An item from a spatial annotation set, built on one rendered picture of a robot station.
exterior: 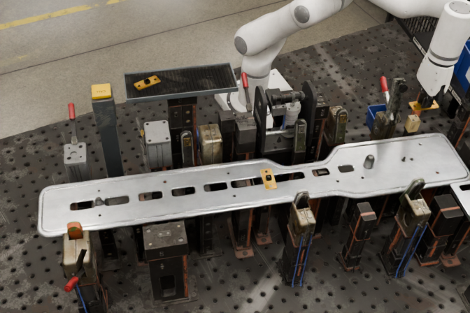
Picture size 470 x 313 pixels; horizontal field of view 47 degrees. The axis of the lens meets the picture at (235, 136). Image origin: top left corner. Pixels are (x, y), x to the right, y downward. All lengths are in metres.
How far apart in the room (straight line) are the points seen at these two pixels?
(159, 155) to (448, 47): 0.90
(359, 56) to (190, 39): 1.58
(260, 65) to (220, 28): 1.97
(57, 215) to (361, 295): 1.00
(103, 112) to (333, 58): 1.33
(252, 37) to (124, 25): 2.26
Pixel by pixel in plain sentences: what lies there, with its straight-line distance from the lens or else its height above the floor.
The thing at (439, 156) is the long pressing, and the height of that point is 1.00.
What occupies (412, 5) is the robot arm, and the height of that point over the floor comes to 1.54.
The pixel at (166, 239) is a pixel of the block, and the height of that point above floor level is 1.03.
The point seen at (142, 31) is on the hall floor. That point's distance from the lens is 4.12.
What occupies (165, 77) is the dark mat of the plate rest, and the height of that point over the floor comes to 1.16.
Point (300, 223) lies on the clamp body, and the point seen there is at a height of 1.04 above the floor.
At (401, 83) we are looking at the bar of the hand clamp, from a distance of 1.86.
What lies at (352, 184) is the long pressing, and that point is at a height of 1.00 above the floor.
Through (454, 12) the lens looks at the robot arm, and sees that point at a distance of 1.53.
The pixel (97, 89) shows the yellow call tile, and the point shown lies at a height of 1.16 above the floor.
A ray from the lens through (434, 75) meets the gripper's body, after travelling 1.62.
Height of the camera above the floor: 2.34
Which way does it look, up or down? 46 degrees down
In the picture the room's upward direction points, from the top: 3 degrees clockwise
